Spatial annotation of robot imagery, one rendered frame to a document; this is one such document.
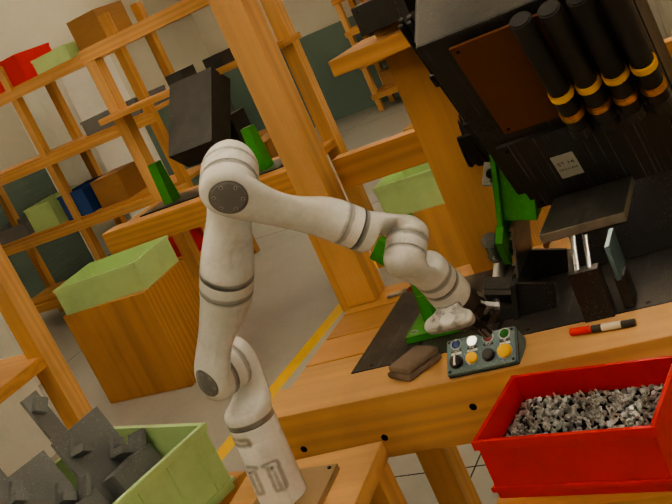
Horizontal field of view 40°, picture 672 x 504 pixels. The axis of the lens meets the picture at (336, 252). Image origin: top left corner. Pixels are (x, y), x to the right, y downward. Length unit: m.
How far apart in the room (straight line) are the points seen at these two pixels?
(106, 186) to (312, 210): 6.41
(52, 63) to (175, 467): 5.87
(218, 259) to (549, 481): 0.66
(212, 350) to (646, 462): 0.73
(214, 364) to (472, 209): 0.97
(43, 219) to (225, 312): 6.80
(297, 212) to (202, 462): 0.82
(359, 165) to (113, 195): 5.40
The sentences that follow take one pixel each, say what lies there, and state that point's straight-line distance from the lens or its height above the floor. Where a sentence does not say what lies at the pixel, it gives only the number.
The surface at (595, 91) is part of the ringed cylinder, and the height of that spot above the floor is 1.35.
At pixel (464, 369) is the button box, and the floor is 0.92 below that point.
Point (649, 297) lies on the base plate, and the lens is 1.94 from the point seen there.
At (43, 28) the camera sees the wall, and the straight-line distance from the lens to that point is 11.73.
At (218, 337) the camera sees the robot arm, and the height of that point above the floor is 1.24.
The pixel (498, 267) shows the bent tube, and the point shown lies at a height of 1.00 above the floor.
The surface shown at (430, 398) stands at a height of 0.87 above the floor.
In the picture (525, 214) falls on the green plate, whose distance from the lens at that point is 1.96.
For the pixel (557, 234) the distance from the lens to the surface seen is 1.76.
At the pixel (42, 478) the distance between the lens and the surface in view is 2.20.
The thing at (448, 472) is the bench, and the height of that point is 0.30.
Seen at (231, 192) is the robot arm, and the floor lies 1.48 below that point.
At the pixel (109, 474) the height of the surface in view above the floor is 0.91.
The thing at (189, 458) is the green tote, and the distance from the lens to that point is 2.07.
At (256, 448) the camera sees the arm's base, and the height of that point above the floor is 1.00.
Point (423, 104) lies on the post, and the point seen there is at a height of 1.35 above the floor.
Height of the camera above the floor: 1.69
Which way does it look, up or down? 15 degrees down
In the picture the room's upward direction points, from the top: 25 degrees counter-clockwise
